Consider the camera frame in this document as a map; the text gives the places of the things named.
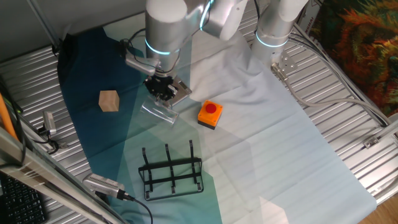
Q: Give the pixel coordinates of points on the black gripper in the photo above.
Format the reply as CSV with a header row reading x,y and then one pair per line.
x,y
160,84

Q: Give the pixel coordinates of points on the clear glass cup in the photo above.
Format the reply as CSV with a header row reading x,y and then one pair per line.
x,y
158,112

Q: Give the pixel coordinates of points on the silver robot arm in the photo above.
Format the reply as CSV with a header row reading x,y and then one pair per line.
x,y
164,28

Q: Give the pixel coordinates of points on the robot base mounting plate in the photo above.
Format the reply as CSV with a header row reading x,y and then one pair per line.
x,y
287,62

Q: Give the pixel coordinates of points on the silver digital kitchen scale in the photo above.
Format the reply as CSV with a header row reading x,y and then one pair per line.
x,y
183,91

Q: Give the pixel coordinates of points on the grey square metal plate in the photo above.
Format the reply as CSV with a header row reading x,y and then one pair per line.
x,y
140,65

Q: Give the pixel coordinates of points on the orange emergency stop button box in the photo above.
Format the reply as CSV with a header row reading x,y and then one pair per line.
x,y
206,119

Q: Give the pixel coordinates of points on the wooden cube block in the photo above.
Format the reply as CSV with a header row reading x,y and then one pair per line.
x,y
109,101

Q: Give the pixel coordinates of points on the teal white blue tablecloth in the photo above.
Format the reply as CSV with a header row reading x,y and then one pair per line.
x,y
248,140

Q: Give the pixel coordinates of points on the grey metal pole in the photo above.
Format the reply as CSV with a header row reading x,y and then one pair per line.
x,y
43,25

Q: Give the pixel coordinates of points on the orange pole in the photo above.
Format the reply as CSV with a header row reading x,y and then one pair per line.
x,y
6,118

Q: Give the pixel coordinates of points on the white cardboard box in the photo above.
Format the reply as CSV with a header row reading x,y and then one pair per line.
x,y
311,15

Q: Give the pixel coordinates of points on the black keyboard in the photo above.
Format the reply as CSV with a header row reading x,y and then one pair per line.
x,y
18,202

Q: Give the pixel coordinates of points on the colourful orange green cloth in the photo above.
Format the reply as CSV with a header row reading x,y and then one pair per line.
x,y
357,46

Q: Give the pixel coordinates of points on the silver ribbed camera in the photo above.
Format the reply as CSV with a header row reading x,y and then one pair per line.
x,y
101,183

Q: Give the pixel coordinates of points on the small silver camera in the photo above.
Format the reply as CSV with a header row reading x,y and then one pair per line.
x,y
49,123

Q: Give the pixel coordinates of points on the small camera mount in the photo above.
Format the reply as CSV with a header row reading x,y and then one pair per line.
x,y
51,143

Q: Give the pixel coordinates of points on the aluminium frame bar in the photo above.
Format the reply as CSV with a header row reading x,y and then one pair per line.
x,y
46,177

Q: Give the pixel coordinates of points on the metal table bracket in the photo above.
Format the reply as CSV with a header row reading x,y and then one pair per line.
x,y
371,142

